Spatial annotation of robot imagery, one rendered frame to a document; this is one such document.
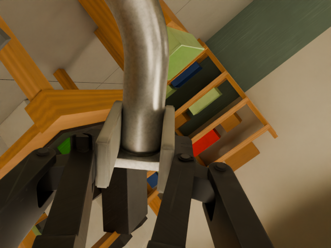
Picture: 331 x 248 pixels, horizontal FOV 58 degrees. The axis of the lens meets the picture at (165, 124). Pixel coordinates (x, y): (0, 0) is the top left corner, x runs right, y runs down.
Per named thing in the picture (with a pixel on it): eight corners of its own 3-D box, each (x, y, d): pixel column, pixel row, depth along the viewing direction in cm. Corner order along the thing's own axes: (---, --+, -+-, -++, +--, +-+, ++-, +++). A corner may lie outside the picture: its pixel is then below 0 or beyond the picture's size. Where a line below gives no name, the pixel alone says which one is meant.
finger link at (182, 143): (172, 177, 15) (232, 183, 15) (173, 134, 19) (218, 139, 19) (169, 202, 15) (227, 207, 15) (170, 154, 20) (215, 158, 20)
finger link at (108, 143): (108, 189, 17) (94, 188, 17) (123, 136, 24) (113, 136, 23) (109, 142, 16) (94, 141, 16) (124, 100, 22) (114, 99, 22)
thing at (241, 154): (85, 137, 615) (151, 228, 595) (199, 37, 526) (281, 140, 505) (98, 133, 667) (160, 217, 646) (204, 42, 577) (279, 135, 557)
